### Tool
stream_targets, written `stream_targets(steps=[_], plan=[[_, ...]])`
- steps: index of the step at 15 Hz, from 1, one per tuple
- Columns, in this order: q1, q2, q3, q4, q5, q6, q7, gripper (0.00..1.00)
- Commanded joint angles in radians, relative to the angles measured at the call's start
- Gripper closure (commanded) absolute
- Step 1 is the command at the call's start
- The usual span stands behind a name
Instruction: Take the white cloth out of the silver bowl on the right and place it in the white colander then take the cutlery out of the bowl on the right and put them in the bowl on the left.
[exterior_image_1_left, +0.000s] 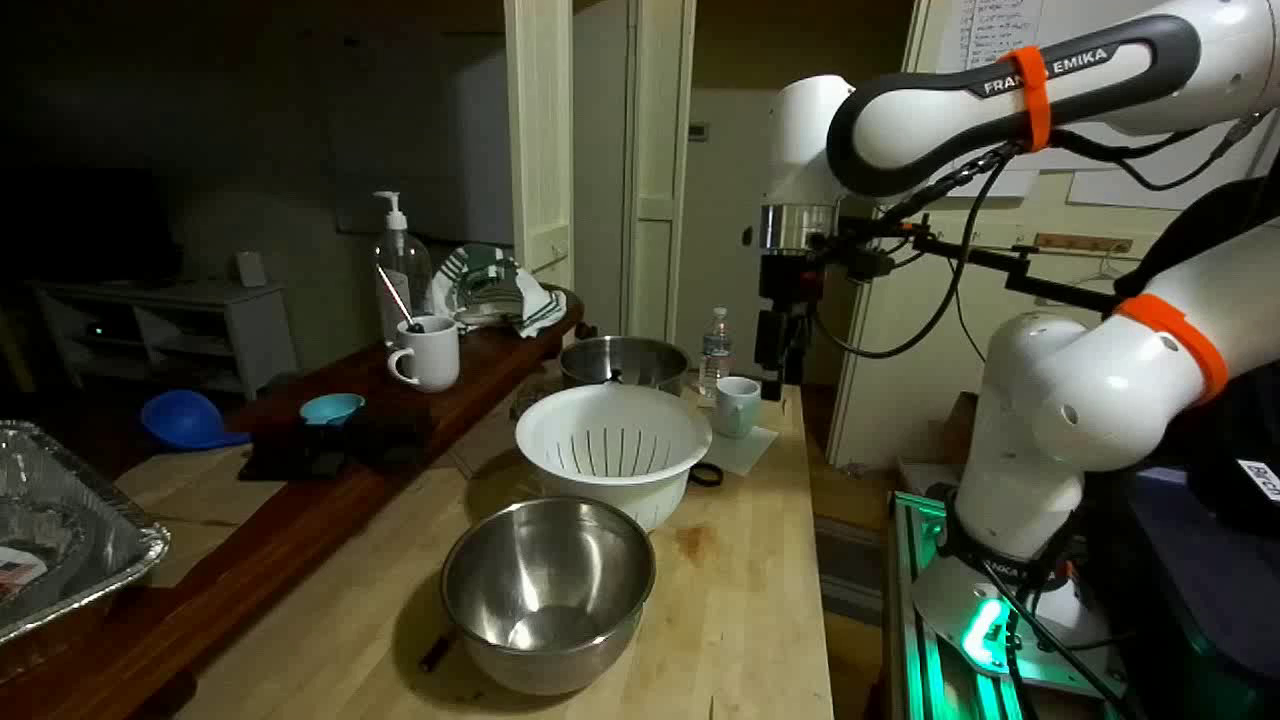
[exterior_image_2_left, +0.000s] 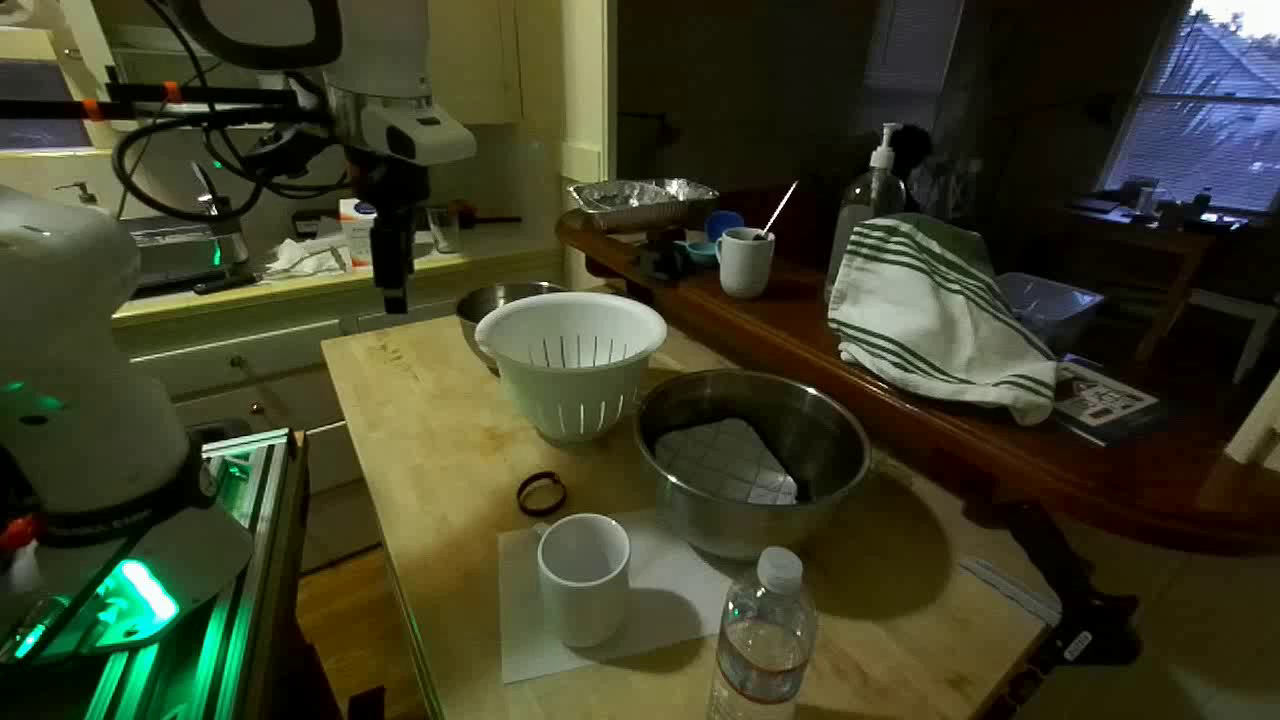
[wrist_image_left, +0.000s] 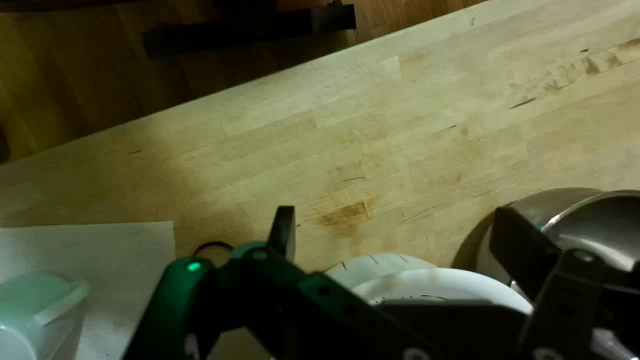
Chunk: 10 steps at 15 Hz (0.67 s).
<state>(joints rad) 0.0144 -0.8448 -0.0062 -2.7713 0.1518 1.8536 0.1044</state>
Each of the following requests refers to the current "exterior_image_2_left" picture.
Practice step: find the clear plastic container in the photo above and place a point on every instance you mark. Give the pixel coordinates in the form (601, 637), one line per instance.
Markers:
(1055, 305)

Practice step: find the white ceramic cup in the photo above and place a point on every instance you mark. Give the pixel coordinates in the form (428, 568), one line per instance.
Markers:
(583, 585)

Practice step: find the clear plastic water bottle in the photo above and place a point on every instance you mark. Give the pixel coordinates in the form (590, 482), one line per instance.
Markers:
(761, 643)

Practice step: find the green striped white towel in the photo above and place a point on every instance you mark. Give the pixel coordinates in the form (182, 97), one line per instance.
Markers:
(923, 323)

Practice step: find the brown wooden counter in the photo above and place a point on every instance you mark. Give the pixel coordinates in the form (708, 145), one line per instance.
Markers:
(933, 443)

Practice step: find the small teal bowl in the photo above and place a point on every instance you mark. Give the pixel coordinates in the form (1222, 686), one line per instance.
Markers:
(688, 254)

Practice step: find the white paper sheet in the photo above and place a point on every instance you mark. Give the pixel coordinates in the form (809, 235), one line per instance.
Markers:
(682, 585)

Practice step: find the white straw in mug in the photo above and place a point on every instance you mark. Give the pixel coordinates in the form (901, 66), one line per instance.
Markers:
(782, 207)

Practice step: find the black clamp device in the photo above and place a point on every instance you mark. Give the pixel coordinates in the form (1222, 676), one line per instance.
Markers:
(1082, 615)

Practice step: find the white drawer cabinet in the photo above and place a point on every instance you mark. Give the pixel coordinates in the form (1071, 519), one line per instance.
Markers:
(243, 353)

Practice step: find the black device with green light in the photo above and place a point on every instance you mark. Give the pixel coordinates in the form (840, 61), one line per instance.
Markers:
(173, 254)

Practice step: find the window with frame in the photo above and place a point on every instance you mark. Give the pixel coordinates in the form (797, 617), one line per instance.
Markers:
(1203, 122)

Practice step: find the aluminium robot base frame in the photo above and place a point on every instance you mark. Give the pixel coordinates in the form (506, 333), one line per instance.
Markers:
(163, 625)

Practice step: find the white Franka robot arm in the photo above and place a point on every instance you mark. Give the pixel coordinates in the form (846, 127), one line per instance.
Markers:
(83, 344)

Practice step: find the clear soap pump bottle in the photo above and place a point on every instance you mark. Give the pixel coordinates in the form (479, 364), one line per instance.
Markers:
(866, 200)

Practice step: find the white plastic colander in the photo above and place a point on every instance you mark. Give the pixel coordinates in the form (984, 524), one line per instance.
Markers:
(574, 384)

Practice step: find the printed magazine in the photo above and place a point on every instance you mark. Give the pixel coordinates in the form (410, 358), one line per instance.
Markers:
(1107, 401)

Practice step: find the aluminium foil tray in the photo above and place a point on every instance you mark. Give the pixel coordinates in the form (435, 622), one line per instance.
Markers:
(640, 198)

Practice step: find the white quilted cloth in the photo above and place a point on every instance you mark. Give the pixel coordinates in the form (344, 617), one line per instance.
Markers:
(723, 463)

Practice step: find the large silver metal bowl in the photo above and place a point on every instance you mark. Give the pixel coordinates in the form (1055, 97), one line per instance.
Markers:
(824, 443)

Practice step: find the blue round bowl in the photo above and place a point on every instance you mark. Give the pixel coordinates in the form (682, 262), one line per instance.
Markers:
(723, 224)

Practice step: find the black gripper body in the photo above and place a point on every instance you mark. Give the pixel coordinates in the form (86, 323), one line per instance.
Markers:
(394, 224)

